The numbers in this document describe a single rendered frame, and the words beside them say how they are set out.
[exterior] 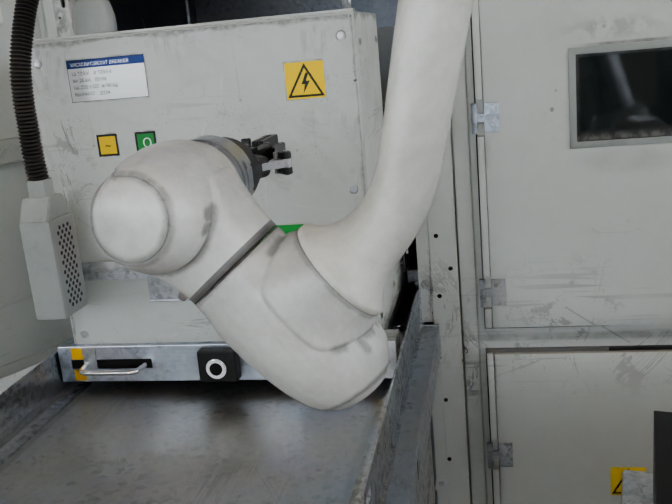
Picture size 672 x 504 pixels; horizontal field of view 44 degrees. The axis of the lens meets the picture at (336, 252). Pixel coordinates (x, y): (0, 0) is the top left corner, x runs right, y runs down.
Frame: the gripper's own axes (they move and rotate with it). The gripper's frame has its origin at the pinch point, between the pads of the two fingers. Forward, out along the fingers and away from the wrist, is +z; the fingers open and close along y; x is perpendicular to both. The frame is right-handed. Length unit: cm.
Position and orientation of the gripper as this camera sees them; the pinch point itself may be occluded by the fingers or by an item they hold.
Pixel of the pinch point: (266, 149)
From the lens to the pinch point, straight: 105.2
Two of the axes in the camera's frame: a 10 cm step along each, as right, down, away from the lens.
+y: 9.8, -0.4, -1.9
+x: -0.9, -9.7, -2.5
